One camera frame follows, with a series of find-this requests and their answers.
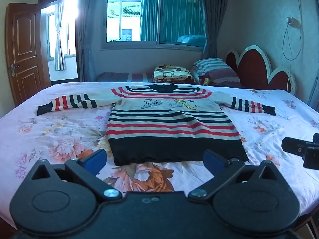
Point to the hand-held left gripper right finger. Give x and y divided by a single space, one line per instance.
214 160

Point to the pink floral bed sheet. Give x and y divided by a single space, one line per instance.
62 129

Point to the sliding glass window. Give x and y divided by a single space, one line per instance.
129 17

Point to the folded printed blanket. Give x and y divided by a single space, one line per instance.
172 73

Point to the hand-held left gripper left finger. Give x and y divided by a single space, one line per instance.
96 159

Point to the white tied curtain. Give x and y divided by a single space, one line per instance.
59 37

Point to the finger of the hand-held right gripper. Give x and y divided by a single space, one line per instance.
294 146
312 158

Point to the teal curtain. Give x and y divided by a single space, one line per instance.
174 17

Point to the teal folded quilt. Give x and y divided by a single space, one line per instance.
192 40

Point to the grey curtain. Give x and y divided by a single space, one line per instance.
87 34
214 15

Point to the red and white headboard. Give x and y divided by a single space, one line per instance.
254 67

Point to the striped knit sweater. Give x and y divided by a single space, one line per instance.
174 122

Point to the brown wooden door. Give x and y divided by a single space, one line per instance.
25 52

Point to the striped pillow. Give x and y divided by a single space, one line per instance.
214 68

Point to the wall socket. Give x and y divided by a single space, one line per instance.
293 22

